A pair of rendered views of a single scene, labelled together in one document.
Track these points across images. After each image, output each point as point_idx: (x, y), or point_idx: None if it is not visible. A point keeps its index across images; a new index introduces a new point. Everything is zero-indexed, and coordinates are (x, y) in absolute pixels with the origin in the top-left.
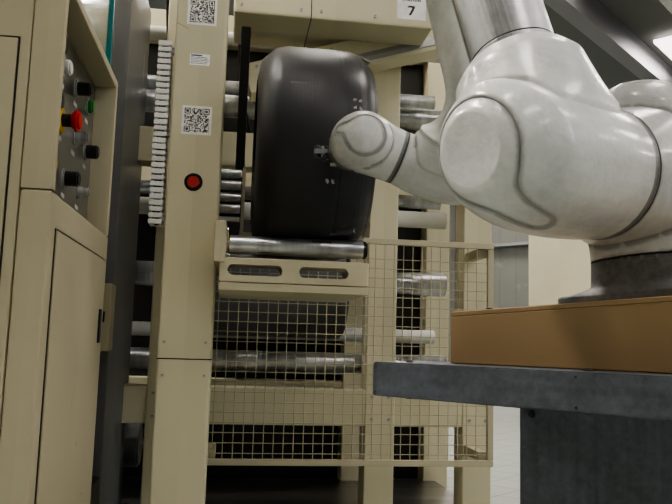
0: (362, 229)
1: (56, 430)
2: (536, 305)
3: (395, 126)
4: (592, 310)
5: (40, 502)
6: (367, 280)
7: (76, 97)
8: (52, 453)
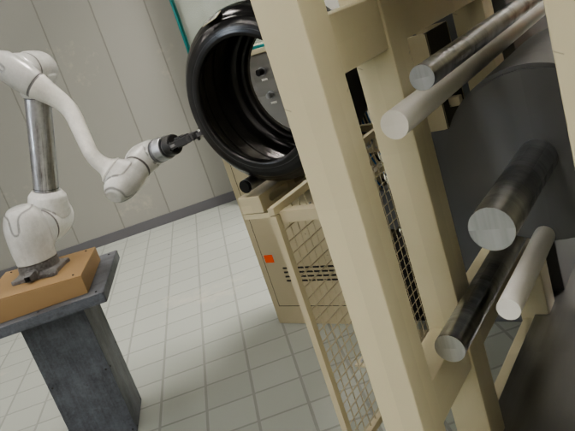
0: (241, 170)
1: (269, 227)
2: (68, 254)
3: (127, 156)
4: None
5: (262, 248)
6: (242, 209)
7: (263, 75)
8: (268, 234)
